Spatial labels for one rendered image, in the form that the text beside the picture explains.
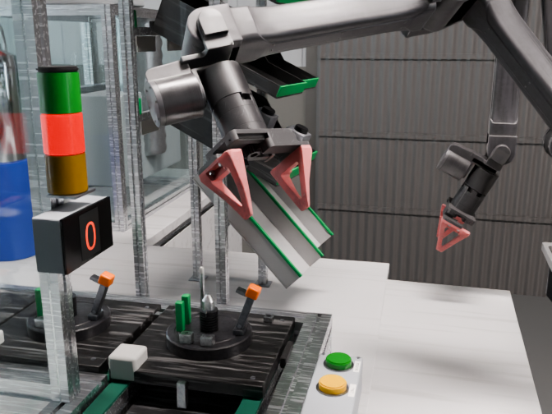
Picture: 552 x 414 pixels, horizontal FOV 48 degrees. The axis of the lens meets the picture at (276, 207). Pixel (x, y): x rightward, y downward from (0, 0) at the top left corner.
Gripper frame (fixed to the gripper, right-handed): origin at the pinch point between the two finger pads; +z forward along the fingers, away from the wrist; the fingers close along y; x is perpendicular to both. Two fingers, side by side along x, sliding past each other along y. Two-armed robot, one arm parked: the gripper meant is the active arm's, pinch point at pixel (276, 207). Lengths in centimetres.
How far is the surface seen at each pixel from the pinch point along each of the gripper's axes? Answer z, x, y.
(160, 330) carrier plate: 3.4, 41.3, 4.7
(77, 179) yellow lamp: -12.9, 14.3, -16.1
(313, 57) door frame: -145, 145, 226
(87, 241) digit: -6.2, 19.1, -14.9
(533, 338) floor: 45, 115, 252
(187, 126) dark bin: -31.2, 32.0, 19.2
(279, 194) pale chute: -20, 45, 49
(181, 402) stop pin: 16.1, 31.1, -2.3
